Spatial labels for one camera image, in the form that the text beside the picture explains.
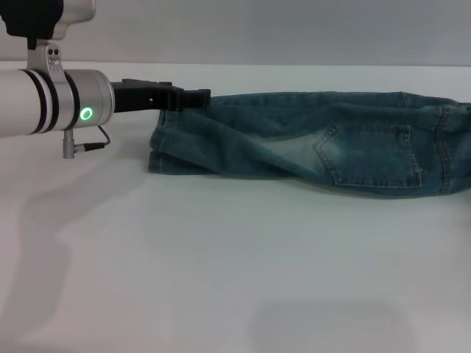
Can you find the blue denim shorts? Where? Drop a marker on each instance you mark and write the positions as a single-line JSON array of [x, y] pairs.
[[294, 147]]

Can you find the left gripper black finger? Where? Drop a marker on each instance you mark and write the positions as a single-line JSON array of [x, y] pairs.
[[187, 105], [193, 95]]

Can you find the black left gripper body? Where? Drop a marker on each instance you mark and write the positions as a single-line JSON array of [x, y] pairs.
[[143, 95]]

